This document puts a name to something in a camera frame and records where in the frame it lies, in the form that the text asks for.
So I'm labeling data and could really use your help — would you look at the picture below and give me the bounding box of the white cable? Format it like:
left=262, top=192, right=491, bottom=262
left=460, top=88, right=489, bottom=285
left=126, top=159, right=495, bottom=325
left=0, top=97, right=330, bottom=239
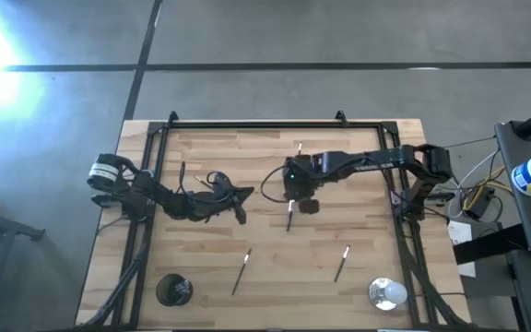
left=446, top=148, right=502, bottom=219

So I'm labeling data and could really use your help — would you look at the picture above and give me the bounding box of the black power box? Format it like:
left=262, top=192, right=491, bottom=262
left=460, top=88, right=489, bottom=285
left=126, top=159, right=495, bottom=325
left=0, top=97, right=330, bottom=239
left=461, top=185, right=496, bottom=221

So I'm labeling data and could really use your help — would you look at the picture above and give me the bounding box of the black strap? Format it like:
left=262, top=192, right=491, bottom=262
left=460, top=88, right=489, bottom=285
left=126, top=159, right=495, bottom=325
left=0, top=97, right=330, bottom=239
left=452, top=223, right=528, bottom=267

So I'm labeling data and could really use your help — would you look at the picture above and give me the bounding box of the black round cup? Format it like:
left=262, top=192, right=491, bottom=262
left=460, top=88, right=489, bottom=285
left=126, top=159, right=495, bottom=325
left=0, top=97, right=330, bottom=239
left=155, top=273, right=195, bottom=308

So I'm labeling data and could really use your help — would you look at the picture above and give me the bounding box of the dark grey cart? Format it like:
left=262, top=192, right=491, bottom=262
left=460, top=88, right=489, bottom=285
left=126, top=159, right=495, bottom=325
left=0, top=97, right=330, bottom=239
left=494, top=120, right=531, bottom=259

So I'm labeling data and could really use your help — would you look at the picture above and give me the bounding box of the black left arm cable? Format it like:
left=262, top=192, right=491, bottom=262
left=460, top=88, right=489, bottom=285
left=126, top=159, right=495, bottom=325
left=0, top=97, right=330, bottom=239
left=178, top=160, right=230, bottom=204

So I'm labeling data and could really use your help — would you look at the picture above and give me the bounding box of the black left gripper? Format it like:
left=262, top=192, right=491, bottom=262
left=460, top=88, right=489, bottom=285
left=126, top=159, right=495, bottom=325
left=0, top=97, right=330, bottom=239
left=200, top=171, right=255, bottom=226

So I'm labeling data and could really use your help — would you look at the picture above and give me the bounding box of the black fan makeup brush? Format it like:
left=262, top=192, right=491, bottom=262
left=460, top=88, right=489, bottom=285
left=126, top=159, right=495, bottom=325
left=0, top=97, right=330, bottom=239
left=298, top=198, right=321, bottom=215

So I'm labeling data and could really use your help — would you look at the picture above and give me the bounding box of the white egg-shaped sponge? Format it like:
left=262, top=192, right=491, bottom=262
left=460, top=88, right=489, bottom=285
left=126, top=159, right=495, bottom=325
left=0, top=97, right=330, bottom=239
left=383, top=281, right=408, bottom=305

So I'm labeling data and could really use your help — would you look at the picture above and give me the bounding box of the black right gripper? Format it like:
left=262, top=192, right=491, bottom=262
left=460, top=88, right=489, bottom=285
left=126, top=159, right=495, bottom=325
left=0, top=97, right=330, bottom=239
left=283, top=154, right=323, bottom=203

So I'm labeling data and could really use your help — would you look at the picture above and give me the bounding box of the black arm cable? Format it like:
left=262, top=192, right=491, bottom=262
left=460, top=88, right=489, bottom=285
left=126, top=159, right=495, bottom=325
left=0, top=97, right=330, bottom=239
left=178, top=160, right=230, bottom=204
left=260, top=164, right=290, bottom=205

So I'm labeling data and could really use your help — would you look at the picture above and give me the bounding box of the shiny silver metal cup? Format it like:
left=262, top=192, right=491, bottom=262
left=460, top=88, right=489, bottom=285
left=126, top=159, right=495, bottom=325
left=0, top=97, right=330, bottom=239
left=368, top=276, right=398, bottom=312

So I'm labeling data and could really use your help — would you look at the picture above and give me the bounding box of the white paper sheet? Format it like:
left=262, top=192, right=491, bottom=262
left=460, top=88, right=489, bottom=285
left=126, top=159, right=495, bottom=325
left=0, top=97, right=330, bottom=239
left=447, top=219, right=478, bottom=279

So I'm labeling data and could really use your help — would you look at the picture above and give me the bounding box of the black spoolie brush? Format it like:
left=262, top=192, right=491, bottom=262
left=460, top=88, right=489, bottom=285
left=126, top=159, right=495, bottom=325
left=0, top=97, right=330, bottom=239
left=230, top=248, right=253, bottom=297

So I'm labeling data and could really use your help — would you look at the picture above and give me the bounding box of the black aluminium table frame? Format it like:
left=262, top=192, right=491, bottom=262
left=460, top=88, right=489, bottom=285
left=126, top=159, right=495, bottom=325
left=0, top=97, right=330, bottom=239
left=78, top=110, right=472, bottom=331

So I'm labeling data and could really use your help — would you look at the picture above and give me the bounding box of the yellow cable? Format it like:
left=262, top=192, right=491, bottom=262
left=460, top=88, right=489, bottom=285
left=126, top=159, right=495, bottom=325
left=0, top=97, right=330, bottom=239
left=462, top=164, right=514, bottom=209

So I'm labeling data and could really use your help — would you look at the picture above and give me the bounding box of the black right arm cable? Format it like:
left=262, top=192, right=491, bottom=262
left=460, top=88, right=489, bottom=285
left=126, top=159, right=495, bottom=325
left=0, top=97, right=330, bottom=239
left=260, top=164, right=290, bottom=205

